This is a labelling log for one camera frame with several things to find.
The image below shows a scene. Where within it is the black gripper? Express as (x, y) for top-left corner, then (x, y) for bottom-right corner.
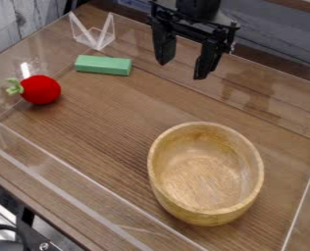
(150, 0), (240, 79)

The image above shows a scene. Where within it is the green rectangular block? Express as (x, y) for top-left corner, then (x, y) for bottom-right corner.
(74, 55), (133, 76)

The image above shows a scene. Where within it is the light wooden bowl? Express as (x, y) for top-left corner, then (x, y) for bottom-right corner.
(148, 122), (265, 226)

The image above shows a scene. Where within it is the red plush tomato toy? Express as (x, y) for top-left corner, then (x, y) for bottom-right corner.
(7, 75), (62, 105)

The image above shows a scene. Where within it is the black metal table leg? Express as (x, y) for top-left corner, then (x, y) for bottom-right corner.
(16, 206), (62, 251)

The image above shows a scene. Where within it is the clear acrylic corner bracket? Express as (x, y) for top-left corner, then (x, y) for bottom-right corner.
(69, 12), (116, 51)

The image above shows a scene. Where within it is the black cable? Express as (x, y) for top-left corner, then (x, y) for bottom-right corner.
(0, 224), (19, 251)

